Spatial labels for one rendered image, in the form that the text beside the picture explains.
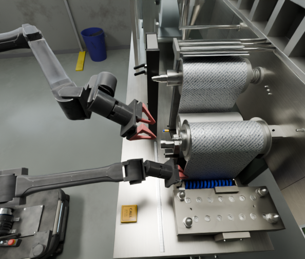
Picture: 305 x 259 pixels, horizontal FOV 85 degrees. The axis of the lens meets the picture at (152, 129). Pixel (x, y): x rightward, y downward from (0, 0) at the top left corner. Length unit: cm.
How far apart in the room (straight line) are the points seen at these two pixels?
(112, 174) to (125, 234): 35
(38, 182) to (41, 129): 206
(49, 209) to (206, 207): 134
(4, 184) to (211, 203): 70
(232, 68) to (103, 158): 169
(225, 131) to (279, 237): 159
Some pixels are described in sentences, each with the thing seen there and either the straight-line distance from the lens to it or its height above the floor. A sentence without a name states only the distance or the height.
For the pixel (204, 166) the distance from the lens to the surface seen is 67.
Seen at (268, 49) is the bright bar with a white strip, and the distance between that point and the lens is 77.
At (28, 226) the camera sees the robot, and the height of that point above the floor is 26.
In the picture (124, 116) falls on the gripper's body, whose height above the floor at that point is 142.
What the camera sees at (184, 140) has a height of 128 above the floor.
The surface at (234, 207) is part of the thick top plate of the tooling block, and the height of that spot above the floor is 103.
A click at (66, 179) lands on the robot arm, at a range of 60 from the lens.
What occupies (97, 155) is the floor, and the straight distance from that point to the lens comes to 210.
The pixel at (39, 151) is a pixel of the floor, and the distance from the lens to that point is 244.
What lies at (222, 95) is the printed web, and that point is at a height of 130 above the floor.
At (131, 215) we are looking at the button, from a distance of 84.
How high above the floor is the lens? 174
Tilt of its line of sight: 52 degrees down
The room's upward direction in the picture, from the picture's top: straight up
